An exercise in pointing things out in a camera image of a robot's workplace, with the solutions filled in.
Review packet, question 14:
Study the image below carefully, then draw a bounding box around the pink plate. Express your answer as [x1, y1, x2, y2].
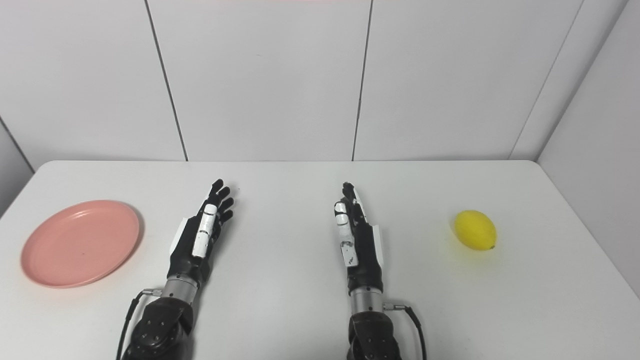
[20, 200, 141, 289]

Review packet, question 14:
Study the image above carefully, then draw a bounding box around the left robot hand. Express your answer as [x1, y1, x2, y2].
[167, 179, 235, 286]

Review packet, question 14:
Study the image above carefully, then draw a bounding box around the yellow lemon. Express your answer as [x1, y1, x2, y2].
[454, 210, 498, 252]

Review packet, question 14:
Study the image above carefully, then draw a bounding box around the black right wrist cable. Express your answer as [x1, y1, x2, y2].
[383, 301, 427, 360]

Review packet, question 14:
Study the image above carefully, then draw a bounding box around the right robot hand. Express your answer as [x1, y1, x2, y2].
[334, 182, 385, 295]

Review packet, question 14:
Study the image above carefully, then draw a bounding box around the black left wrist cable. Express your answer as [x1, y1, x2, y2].
[116, 288, 164, 360]

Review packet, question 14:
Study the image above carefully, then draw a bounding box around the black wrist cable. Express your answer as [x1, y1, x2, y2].
[116, 288, 164, 360]
[383, 301, 427, 360]

